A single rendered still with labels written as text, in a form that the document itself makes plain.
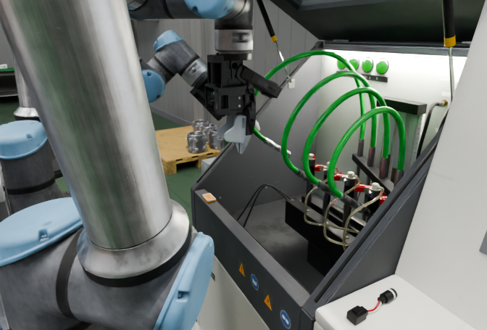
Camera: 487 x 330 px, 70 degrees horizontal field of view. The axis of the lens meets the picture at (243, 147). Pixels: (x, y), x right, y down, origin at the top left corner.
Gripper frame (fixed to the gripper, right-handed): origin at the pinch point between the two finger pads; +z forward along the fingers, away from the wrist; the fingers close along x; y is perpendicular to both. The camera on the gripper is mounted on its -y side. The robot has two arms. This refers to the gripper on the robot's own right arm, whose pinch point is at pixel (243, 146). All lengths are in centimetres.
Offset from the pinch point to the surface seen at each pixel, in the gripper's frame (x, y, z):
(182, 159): -292, -76, 109
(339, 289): 23.0, -9.1, 24.2
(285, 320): 14.4, -2.9, 36.3
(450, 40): 20.5, -34.5, -22.3
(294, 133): -43, -46, 13
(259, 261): 2.3, -3.1, 29.0
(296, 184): -43, -48, 36
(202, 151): -297, -103, 106
